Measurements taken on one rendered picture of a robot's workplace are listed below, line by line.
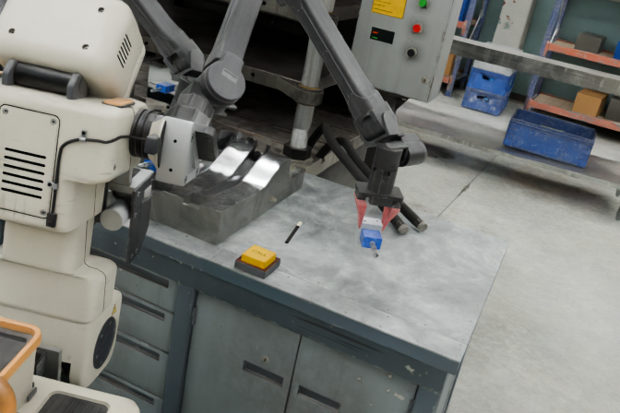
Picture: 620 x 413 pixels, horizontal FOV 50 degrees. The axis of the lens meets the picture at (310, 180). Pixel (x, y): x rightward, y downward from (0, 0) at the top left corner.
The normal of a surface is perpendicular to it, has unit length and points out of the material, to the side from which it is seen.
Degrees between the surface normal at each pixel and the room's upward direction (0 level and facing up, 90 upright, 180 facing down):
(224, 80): 48
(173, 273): 90
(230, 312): 90
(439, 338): 0
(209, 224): 90
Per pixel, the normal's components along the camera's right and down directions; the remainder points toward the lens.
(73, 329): -0.11, 0.22
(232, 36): 0.55, -0.35
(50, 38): 0.02, -0.36
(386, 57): -0.40, 0.27
